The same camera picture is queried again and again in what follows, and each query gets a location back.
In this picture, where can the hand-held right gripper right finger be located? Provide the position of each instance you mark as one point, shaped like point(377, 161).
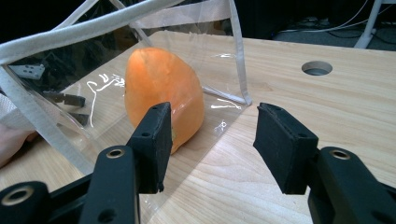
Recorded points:
point(285, 146)

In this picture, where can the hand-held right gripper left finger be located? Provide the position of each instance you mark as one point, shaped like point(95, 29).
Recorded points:
point(151, 146)

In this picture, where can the transparent bag with white trim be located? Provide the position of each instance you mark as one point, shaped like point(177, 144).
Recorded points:
point(37, 39)

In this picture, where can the orange plush toy with face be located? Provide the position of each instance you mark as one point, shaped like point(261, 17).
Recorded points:
point(162, 84)

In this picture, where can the white metal stand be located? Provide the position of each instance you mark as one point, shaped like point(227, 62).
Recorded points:
point(369, 28)

